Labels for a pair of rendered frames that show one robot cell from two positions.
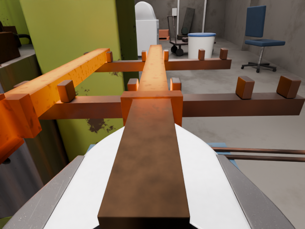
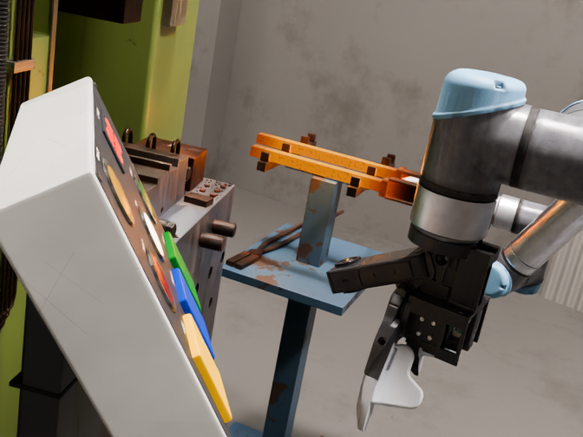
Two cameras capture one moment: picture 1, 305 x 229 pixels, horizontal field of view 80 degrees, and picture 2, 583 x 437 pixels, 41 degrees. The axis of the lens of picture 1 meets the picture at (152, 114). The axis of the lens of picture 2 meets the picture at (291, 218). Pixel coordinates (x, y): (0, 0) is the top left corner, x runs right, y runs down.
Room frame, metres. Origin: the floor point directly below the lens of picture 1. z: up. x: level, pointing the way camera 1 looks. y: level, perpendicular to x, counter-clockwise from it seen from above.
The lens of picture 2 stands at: (-0.16, 1.69, 1.36)
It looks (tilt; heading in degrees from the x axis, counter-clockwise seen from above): 19 degrees down; 287
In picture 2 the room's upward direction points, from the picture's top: 10 degrees clockwise
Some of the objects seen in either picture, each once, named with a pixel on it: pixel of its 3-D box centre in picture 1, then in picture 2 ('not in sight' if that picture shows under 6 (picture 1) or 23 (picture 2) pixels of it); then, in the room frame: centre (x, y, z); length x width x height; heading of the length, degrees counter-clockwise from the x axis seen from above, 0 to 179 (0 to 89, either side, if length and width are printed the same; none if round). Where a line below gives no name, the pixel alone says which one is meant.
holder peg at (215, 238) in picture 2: not in sight; (212, 241); (0.33, 0.53, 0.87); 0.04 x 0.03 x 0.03; 10
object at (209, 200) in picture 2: not in sight; (199, 199); (0.39, 0.48, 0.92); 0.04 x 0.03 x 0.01; 2
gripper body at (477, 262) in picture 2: not in sight; (439, 290); (-0.10, 0.96, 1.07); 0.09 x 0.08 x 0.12; 170
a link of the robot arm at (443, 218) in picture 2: not in sight; (452, 211); (-0.09, 0.95, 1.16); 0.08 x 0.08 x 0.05
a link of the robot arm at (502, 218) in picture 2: not in sight; (505, 211); (-0.11, 0.01, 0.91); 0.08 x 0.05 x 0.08; 88
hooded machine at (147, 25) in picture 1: (146, 30); not in sight; (5.84, 0.11, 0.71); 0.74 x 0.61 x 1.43; 81
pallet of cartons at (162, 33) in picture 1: (157, 34); not in sight; (11.07, -0.44, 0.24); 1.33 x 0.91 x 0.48; 80
